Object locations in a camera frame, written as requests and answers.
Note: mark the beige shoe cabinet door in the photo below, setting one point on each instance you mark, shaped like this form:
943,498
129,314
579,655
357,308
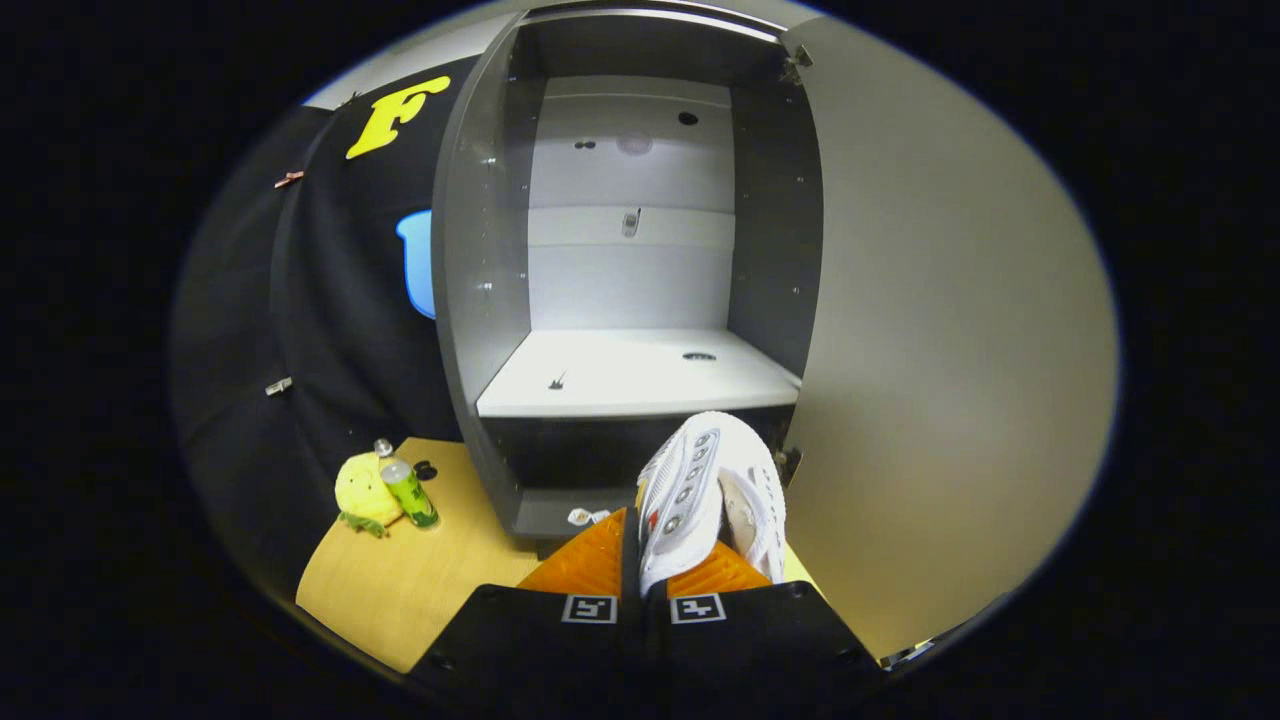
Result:
950,350

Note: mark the silver cloth clip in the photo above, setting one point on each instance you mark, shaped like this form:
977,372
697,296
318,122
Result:
279,386

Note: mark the red cloth clip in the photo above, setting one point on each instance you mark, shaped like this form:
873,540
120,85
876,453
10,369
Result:
289,179

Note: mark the green drink can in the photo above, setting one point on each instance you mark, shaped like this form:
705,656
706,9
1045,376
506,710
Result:
410,495

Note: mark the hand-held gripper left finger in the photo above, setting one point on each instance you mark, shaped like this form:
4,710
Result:
540,640

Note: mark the yellow plush toy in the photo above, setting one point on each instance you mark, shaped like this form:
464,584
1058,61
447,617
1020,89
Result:
360,490

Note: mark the small black object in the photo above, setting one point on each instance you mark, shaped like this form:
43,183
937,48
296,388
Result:
425,469

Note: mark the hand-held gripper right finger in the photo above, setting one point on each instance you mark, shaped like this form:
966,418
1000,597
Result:
760,640

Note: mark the small clear bottle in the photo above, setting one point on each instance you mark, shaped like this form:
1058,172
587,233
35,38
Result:
382,447

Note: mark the white shoe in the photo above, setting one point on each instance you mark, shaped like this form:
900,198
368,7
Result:
690,500

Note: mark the black backdrop cloth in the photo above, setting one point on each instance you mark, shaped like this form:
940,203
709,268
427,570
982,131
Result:
330,300

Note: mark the small white orange object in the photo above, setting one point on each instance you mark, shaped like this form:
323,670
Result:
585,516

